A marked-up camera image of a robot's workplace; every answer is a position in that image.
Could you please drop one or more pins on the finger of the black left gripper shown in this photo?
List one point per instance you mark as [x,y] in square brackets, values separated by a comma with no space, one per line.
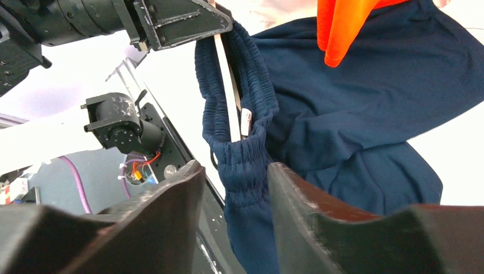
[169,24]

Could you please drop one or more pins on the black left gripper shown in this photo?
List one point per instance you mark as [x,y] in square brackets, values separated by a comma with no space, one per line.
[26,26]

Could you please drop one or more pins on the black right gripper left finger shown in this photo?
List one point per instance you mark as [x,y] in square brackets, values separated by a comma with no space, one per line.
[138,235]

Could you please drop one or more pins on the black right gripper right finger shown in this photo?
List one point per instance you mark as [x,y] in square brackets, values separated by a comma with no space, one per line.
[318,233]

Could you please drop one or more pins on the wooden hanger of navy shorts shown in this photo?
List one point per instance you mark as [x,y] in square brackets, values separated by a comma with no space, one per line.
[240,119]

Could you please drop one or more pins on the orange shorts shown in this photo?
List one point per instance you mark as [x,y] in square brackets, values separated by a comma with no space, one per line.
[340,21]

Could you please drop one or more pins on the navy blue shorts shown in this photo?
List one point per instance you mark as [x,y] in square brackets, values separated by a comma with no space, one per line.
[345,130]

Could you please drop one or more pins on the white shorts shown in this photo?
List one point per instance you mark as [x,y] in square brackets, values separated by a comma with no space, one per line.
[259,15]

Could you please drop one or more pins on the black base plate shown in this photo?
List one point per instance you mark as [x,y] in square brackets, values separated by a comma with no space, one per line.
[211,252]

